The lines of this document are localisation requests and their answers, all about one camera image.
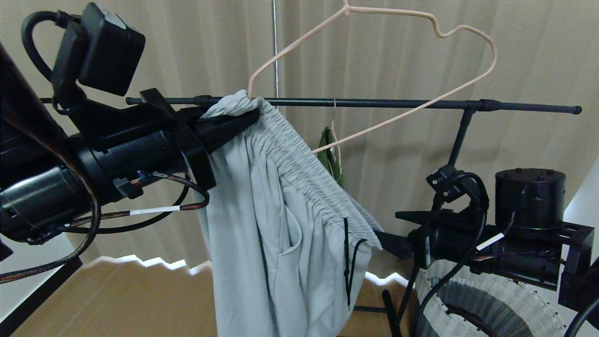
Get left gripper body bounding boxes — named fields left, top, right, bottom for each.
left=76, top=88, right=217, bottom=203

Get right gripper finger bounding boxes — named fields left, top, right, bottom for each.
left=394, top=210, right=444, bottom=224
left=373, top=229, right=413, bottom=260

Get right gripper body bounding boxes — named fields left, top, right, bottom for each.
left=407, top=210, right=488, bottom=273

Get green printed t-shirt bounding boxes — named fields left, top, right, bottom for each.
left=318, top=126, right=344, bottom=188

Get pale grey shorts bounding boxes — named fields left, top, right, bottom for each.
left=185, top=89, right=385, bottom=337

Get pink clothes hanger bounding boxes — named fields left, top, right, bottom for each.
left=247, top=0, right=498, bottom=155
left=330, top=98, right=344, bottom=185

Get white laundry basket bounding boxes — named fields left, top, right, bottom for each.
left=414, top=260, right=569, bottom=337

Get black clothes rack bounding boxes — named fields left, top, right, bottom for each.
left=125, top=96, right=582, bottom=337

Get black cable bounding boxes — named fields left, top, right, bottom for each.
left=21, top=10, right=190, bottom=234
left=416, top=172, right=599, bottom=337

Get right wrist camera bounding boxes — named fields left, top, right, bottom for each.
left=426, top=164, right=489, bottom=211

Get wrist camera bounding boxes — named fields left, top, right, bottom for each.
left=426, top=164, right=489, bottom=211
left=51, top=2, right=146, bottom=136

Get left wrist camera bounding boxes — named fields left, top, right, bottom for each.
left=51, top=2, right=146, bottom=136

